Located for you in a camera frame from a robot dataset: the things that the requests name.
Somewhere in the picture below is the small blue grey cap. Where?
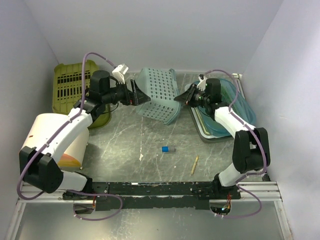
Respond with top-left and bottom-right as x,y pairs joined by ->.
161,146 -> 176,153

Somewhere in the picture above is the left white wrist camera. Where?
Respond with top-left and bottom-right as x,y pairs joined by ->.
112,63 -> 129,84

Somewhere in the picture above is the short wooden stick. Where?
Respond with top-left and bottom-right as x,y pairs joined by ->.
190,155 -> 199,176

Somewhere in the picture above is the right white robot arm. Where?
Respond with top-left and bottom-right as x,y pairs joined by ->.
174,78 -> 270,199

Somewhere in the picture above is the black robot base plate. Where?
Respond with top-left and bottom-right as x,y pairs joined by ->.
62,180 -> 241,211

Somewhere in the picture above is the teal perforated plastic basket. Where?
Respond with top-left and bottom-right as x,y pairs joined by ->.
135,67 -> 181,125

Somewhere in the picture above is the aluminium rail frame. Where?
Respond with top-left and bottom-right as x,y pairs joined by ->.
5,181 -> 293,240

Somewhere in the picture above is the white perforated plastic tray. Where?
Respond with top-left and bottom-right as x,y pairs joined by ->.
184,83 -> 238,144

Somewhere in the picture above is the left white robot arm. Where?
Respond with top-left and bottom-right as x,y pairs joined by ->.
19,70 -> 151,200

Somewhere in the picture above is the blue transparent plastic tub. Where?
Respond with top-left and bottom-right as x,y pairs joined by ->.
199,78 -> 257,135

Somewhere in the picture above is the olive green plastic tub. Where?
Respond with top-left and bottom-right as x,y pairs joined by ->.
52,60 -> 111,129

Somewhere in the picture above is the cream cylindrical appliance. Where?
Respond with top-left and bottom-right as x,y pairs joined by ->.
22,113 -> 90,170

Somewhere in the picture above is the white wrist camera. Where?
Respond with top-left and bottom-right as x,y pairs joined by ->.
196,74 -> 207,92
112,63 -> 129,84

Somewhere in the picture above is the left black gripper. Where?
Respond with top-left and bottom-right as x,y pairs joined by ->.
103,79 -> 152,107

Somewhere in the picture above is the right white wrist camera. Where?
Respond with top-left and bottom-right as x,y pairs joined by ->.
196,74 -> 207,92

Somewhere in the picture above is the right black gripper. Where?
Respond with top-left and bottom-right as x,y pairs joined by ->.
175,84 -> 209,108

